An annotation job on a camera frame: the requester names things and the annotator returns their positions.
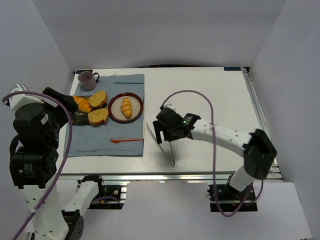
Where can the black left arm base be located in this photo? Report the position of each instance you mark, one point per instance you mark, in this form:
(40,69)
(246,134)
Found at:
(108,197)

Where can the round orange bread roll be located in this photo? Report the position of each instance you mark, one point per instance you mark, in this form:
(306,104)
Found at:
(83,104)

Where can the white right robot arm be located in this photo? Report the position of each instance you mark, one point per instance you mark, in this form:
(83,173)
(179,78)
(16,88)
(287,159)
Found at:
(256,149)

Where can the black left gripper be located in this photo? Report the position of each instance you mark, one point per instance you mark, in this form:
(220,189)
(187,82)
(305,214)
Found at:
(65,100)

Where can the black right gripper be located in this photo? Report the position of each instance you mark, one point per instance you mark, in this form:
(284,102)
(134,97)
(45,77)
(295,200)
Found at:
(164,128)

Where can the blue cloth placemat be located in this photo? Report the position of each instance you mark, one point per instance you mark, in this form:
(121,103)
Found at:
(88,140)

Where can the metal tongs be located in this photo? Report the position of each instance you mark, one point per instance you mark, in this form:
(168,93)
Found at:
(165,147)

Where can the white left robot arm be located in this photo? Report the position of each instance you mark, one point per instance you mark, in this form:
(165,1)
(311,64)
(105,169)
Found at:
(35,173)

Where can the purple mug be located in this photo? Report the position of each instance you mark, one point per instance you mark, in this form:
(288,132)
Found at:
(88,80)

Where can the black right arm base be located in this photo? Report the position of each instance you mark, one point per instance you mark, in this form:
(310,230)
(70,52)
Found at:
(229,200)

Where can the aluminium table frame rail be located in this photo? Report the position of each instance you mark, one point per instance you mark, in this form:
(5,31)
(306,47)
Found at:
(153,177)

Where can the orange striped bread roll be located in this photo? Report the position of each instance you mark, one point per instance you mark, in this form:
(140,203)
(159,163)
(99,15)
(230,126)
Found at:
(126,108)

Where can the red rimmed round plate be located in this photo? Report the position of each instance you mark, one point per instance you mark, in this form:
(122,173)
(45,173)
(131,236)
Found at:
(114,107)

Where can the black patterned square tray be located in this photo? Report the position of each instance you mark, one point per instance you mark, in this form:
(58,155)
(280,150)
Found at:
(82,118)

